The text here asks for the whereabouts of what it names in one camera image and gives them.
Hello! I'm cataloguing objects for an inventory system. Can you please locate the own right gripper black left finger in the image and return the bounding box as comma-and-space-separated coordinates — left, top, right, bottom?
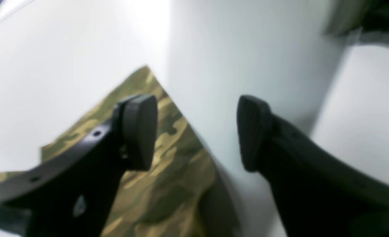
0, 94, 158, 237

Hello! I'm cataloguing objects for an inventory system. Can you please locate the camouflage T-shirt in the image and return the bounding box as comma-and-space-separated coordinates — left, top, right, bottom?
0, 66, 238, 237

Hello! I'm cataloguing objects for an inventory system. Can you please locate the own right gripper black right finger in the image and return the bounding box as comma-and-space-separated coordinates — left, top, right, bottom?
237, 95, 389, 237

